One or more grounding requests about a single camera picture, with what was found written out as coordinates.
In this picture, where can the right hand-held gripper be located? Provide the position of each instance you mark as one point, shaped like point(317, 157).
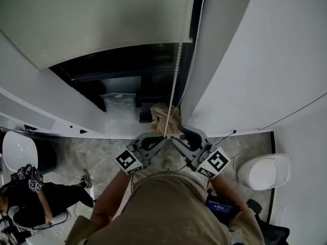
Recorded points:
point(214, 163)

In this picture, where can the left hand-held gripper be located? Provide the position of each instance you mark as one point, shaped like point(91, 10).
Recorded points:
point(127, 162)

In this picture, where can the grey roller blind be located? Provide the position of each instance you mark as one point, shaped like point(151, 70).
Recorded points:
point(89, 16)

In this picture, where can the person's left forearm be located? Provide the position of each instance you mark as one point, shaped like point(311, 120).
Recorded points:
point(112, 198)

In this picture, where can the person's right forearm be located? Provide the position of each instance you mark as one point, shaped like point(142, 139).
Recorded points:
point(228, 195)

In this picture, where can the person's grey shoe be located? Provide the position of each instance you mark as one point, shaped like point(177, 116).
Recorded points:
point(173, 164)

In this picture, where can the beige patterned cloth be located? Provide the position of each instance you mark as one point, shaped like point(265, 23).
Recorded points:
point(161, 119)

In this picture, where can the small black box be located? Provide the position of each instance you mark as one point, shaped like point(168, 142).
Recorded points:
point(145, 113)

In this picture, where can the clear plastic bag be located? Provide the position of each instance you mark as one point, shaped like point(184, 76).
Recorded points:
point(117, 106)

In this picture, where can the person's beige shirt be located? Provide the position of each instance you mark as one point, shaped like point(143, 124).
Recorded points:
point(163, 213)

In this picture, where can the black wrist device with screen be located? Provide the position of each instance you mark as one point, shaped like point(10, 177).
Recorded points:
point(221, 210)

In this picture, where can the white rounded bin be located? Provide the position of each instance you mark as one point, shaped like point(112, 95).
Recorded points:
point(265, 172)

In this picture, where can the dark framed window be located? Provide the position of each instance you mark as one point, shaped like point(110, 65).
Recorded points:
point(115, 68)

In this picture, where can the white shell chair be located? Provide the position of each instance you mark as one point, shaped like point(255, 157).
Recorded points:
point(61, 217)
point(18, 152)

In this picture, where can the black office chair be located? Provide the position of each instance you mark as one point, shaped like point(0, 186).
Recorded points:
point(273, 233)

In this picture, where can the small black bracket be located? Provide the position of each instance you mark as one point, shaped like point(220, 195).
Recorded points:
point(30, 127)
point(83, 131)

